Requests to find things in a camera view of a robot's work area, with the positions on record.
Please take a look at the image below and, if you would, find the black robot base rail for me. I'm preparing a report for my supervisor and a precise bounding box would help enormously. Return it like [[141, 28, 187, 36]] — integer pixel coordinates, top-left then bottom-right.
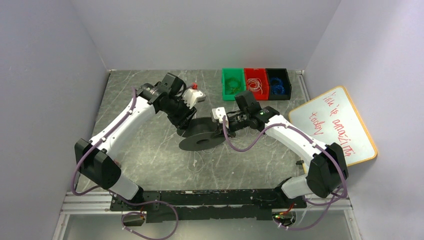
[[110, 188, 307, 223]]

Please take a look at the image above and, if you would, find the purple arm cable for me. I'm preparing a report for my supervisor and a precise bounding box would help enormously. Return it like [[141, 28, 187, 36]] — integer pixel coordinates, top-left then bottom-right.
[[71, 84, 181, 240], [221, 115, 349, 232]]

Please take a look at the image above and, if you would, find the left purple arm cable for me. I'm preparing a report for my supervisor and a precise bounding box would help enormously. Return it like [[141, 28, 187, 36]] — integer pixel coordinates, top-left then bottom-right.
[[71, 84, 181, 240]]

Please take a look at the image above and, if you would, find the aluminium extrusion frame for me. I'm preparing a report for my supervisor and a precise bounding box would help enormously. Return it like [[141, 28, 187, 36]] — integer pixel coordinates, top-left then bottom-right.
[[53, 191, 363, 240]]

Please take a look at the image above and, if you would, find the blue coiled cable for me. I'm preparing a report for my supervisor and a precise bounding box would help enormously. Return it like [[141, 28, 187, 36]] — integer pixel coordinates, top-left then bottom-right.
[[268, 76, 286, 95]]

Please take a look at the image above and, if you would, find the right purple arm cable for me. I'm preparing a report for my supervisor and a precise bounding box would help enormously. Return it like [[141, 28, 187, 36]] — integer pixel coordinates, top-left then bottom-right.
[[221, 115, 349, 232]]

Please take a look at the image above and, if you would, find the green coiled cable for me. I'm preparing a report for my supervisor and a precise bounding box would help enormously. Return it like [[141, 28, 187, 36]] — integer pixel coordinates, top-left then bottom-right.
[[225, 76, 243, 94]]

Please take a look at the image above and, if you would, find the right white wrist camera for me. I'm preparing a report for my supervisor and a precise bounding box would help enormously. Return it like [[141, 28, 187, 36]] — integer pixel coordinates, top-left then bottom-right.
[[211, 107, 227, 125]]

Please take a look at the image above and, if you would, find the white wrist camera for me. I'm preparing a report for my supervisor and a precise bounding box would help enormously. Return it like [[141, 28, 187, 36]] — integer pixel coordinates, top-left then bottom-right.
[[182, 83, 206, 109], [211, 107, 227, 125]]

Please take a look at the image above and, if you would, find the black cable spool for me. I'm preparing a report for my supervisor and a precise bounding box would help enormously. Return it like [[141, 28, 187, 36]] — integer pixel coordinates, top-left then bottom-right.
[[176, 117, 225, 152]]

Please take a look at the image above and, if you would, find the red plastic bin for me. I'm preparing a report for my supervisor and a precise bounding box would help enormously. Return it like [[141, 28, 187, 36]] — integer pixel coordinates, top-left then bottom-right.
[[243, 68, 270, 101]]

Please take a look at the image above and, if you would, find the black plastic bin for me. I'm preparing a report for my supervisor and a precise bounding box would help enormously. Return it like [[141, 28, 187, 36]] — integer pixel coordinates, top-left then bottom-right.
[[265, 68, 292, 101]]

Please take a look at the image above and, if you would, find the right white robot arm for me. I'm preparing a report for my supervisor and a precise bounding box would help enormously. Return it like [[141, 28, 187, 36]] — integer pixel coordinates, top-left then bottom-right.
[[211, 90, 349, 199]]

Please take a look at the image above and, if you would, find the green plastic bin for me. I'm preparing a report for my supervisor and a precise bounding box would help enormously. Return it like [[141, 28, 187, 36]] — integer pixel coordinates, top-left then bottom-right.
[[221, 68, 246, 101]]

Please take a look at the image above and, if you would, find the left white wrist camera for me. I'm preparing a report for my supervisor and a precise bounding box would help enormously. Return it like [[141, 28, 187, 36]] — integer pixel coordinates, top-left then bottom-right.
[[182, 83, 206, 109]]

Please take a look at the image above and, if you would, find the whiteboard with wooden frame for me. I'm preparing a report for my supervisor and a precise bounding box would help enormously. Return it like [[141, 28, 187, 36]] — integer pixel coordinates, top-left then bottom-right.
[[288, 86, 378, 166]]

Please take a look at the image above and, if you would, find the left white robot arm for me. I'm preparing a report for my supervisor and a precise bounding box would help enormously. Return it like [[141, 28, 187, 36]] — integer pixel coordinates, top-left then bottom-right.
[[74, 73, 206, 206]]

